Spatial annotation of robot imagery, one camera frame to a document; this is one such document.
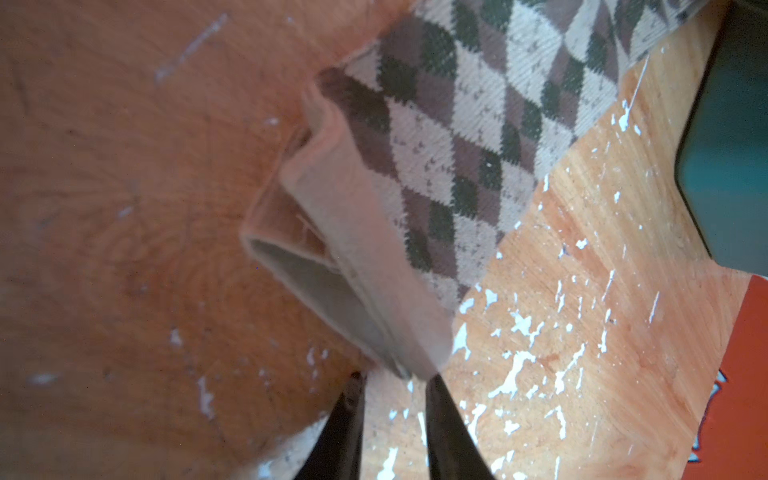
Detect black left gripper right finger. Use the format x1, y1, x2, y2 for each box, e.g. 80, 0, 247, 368
425, 375, 494, 480

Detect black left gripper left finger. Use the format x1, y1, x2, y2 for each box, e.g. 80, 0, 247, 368
294, 372, 366, 480

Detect olive argyle patterned sock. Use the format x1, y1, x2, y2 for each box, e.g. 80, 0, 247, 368
241, 1, 701, 380

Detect green divided organizer tray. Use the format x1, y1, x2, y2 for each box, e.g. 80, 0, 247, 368
675, 1, 767, 276

